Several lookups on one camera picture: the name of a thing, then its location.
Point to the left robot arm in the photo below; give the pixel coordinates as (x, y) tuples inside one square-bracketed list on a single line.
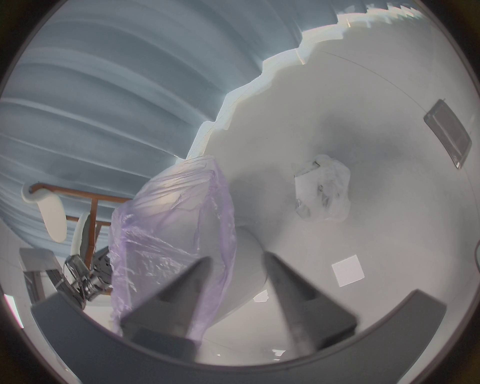
[(90, 279)]

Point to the wooden chair with white cushions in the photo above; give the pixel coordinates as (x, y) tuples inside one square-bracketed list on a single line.
[(52, 217)]

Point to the white trash bin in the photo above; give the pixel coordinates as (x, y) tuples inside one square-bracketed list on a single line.
[(245, 270)]

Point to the blue-green curtain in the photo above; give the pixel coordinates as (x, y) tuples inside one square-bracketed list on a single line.
[(112, 93)]

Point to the clear printed wrapper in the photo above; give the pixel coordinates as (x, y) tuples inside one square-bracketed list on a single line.
[(326, 187)]

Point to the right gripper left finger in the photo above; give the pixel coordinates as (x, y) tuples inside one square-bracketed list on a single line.
[(176, 300)]

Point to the purple plastic bag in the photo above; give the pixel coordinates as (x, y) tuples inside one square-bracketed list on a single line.
[(165, 225)]

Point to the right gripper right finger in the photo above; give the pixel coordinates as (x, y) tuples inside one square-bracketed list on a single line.
[(300, 311)]

